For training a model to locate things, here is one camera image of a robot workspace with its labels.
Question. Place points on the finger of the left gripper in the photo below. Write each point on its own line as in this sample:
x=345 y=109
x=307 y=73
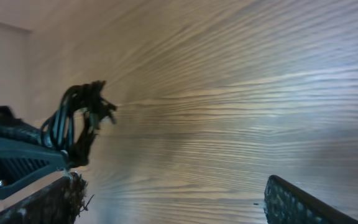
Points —
x=23 y=160

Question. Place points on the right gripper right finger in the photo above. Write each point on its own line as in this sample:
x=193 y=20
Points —
x=285 y=203

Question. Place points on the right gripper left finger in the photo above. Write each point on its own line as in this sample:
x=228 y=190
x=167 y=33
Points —
x=61 y=202

